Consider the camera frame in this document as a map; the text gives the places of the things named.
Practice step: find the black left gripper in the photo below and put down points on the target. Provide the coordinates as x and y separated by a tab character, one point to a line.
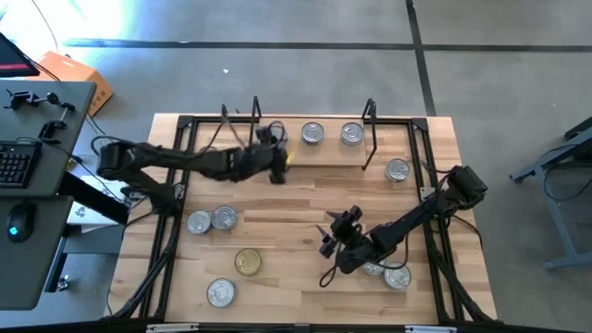
273	159

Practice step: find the blue albacore tuna can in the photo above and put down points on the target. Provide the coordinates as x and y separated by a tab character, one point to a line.
398	277
373	269
221	292

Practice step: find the blue-grey metal stand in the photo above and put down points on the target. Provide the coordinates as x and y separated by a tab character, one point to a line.
562	222

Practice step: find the black desk leg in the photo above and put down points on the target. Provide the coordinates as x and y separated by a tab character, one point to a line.
92	196

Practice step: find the silver table bracket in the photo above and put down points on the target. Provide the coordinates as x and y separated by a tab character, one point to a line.
430	329
171	328

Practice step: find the black computer mouse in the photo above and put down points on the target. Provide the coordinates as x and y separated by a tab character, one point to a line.
20	222

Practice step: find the green tuna can silver lid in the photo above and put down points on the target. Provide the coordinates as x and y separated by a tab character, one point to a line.
397	170
313	133

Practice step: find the small black table clamp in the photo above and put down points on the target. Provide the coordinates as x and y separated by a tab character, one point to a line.
225	111

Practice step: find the green tuna can gold lid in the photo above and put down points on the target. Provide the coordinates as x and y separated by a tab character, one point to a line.
248	262

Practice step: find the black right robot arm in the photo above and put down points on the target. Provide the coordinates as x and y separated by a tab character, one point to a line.
416	213

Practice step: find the black desk clamp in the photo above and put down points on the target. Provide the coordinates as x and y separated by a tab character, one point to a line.
51	127
18	98

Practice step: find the small metal desk fitting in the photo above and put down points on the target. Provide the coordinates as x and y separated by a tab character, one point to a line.
63	283

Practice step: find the orange cardboard box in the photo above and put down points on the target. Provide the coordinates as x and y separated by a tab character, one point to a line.
74	74

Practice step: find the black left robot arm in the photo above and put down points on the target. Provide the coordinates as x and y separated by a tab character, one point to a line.
185	159

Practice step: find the grey office desk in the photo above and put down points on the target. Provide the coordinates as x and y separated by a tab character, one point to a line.
28	277

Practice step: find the black desk monitor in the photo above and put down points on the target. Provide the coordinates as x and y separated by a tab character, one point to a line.
11	57

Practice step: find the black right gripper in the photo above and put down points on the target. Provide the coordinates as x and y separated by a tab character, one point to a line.
344	233

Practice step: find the white box with logo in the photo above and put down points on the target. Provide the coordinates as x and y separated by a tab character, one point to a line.
83	213

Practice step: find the black aluminium table frame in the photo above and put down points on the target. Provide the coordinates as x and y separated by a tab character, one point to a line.
420	124

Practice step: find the yellowfin tuna can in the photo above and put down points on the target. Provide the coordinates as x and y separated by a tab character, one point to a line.
352	133
199	222
224	218

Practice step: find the black keyboard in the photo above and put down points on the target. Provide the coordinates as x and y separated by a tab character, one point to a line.
18	164

